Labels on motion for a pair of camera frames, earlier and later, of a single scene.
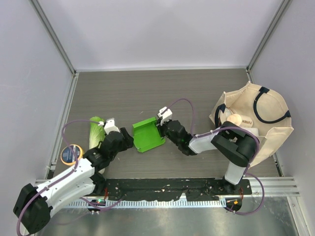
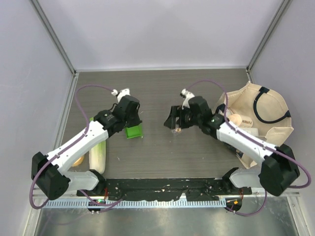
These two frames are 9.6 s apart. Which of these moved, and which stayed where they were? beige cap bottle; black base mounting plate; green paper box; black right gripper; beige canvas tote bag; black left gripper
Moved: black left gripper; black right gripper; green paper box
Stayed: beige canvas tote bag; beige cap bottle; black base mounting plate
